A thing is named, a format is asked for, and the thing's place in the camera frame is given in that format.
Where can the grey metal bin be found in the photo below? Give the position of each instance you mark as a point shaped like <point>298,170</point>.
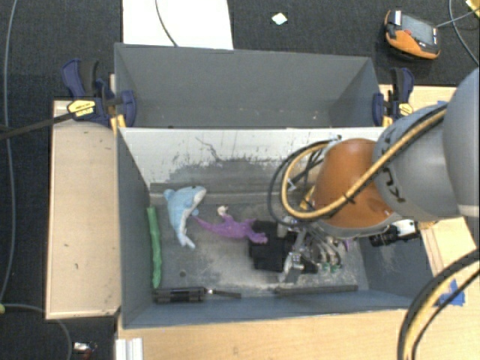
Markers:
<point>232,88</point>

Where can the black folding tool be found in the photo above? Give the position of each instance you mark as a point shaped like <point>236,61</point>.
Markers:
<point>180,294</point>

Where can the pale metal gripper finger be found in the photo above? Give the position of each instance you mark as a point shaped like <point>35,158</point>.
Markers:
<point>289,275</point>
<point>289,261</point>

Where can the blue toy whale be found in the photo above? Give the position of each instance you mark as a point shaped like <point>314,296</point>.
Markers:
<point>182,210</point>

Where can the purple toy lizard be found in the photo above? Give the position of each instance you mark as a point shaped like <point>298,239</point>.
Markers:
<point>232,228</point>

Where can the black cylinder on white bracket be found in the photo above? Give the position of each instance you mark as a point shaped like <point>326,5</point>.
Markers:
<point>390,234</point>

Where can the green long strip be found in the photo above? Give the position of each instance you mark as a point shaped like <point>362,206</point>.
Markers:
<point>155,246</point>

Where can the pale wood board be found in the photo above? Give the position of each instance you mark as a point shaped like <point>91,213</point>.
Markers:
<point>82,216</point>

